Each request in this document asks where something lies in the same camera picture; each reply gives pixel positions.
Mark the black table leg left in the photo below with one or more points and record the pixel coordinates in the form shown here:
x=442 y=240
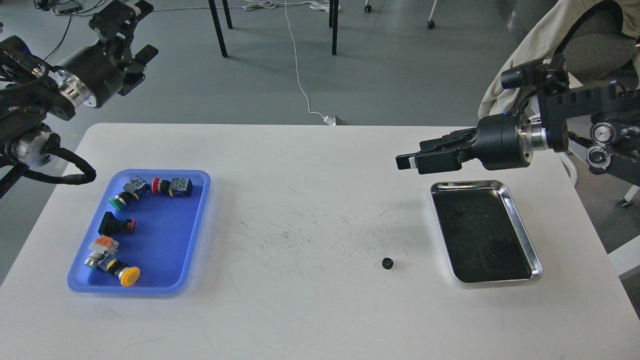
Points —
x=212 y=4

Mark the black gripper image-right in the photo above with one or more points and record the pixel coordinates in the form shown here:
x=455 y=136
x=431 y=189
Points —
x=500 y=141

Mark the black red switch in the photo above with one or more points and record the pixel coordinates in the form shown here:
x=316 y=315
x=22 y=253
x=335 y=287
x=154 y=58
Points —
x=111 y=225

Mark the blue plastic tray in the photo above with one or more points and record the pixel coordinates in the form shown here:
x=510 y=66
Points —
x=162 y=244

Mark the red emergency stop button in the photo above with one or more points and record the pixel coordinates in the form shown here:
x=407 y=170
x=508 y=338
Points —
x=177 y=187

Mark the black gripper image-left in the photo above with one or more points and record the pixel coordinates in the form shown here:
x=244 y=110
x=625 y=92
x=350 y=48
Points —
x=88 y=76

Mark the yellow push button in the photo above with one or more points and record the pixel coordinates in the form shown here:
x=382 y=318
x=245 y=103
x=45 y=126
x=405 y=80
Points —
x=126 y=275

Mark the black table leg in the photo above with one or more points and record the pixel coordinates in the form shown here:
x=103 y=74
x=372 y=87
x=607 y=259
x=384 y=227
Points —
x=333 y=25
x=212 y=4

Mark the black table leg right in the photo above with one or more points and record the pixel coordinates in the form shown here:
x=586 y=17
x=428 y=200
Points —
x=333 y=25

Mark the silver metal tray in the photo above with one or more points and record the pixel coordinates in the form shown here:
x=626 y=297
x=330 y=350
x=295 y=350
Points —
x=488 y=245

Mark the beige jacket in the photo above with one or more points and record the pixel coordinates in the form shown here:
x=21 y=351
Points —
x=540 y=43

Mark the green push button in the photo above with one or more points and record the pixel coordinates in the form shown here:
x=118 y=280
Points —
x=135 y=189

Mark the white power adapter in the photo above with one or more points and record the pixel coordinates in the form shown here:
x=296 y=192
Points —
x=333 y=121

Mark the orange grey switch block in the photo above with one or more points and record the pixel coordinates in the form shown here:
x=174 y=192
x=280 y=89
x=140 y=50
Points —
x=104 y=245

